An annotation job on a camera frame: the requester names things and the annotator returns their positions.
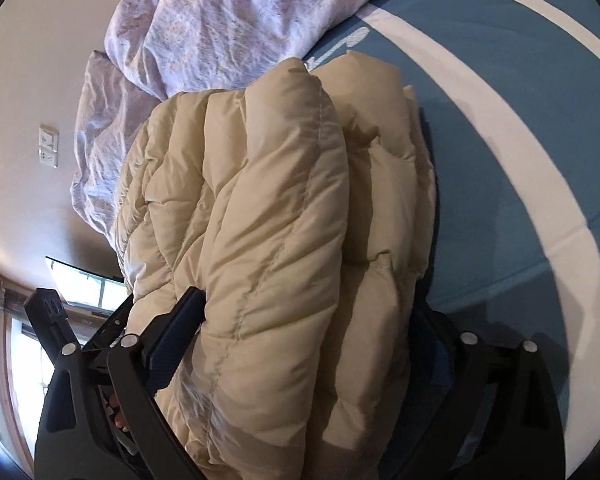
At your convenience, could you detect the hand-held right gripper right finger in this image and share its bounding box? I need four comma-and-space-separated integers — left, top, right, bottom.
404, 309, 567, 480

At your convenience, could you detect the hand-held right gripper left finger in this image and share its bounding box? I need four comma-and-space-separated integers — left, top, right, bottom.
33, 286, 207, 480

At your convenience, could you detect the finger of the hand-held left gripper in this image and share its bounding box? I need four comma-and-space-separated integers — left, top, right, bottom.
24, 287, 79, 357
81, 293, 134, 357

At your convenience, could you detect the beige down jacket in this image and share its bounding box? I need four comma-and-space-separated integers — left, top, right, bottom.
111, 56, 439, 480

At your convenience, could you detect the person's left hand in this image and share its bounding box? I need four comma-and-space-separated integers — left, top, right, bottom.
107, 392, 132, 434

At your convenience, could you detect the pale lilac pillow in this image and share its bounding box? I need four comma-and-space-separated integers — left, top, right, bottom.
69, 50, 173, 241

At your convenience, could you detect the blue white-striped bed sheet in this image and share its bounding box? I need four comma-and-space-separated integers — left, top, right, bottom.
300, 0, 600, 480

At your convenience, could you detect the lilac patterned duvet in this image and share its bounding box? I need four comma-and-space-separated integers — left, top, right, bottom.
104, 0, 451, 102

